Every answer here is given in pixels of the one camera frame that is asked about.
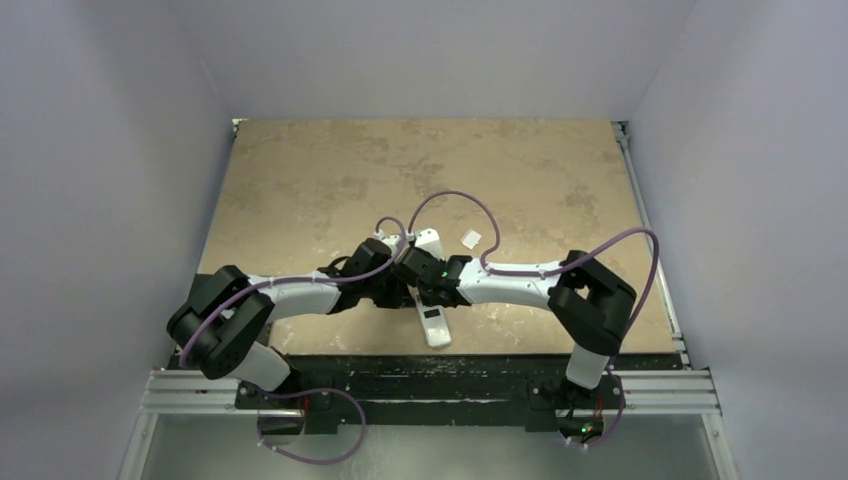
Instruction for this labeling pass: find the red white remote control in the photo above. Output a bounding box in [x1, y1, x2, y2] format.
[410, 287, 452, 349]

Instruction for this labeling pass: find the white battery cover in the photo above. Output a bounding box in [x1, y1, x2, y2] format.
[460, 229, 482, 250]

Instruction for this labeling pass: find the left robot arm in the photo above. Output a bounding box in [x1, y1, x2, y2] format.
[166, 235, 414, 409]

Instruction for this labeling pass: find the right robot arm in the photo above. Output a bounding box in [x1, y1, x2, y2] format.
[393, 247, 637, 407]

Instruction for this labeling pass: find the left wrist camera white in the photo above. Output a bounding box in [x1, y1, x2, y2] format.
[373, 229, 408, 256]

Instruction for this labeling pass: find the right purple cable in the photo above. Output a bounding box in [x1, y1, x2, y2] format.
[407, 190, 662, 452]

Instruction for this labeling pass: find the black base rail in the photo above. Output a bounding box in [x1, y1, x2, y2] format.
[231, 354, 664, 435]

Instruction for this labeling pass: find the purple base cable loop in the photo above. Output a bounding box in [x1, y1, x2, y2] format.
[245, 384, 369, 466]

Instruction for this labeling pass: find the aluminium frame rail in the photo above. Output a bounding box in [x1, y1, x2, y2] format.
[602, 121, 720, 415]

